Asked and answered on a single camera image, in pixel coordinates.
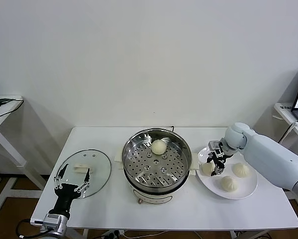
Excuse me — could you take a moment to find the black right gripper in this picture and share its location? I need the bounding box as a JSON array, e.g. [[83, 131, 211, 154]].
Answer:
[[206, 153, 228, 176]]

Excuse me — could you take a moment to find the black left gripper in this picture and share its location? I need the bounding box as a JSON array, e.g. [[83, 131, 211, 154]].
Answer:
[[53, 163, 92, 215]]

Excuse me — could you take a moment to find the white steamed baozi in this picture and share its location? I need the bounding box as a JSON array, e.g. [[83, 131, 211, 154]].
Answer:
[[201, 162, 215, 177], [151, 139, 168, 155], [219, 175, 239, 194], [232, 163, 251, 178]]

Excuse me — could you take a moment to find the round glass pot lid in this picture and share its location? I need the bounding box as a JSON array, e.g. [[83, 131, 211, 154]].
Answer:
[[56, 148, 112, 199]]

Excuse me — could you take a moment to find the stainless steel steamer basket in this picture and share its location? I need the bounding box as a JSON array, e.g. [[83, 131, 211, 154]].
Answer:
[[113, 127, 200, 189]]

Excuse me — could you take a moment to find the white ceramic plate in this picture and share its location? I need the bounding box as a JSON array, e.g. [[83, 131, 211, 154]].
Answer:
[[197, 145, 259, 200]]

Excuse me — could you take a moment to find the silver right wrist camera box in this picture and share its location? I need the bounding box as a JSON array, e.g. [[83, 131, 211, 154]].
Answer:
[[207, 140, 224, 158]]

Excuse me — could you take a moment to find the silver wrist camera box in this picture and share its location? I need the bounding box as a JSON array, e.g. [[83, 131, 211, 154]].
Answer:
[[207, 140, 224, 158], [30, 213, 70, 233]]

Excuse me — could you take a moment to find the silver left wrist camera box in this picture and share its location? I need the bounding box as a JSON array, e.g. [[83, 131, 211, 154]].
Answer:
[[30, 213, 70, 233]]

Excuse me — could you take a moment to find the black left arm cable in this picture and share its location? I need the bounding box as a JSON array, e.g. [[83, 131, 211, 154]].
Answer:
[[15, 218, 44, 239]]

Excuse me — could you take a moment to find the white side table with cable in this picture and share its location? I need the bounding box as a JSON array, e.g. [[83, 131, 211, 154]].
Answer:
[[0, 94, 52, 213]]

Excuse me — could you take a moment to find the white laptop cable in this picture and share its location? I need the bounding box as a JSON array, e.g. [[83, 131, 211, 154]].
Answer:
[[278, 121, 298, 144]]

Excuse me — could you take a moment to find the thin black cable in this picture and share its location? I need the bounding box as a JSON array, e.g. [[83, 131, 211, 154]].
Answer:
[[0, 99, 24, 117]]

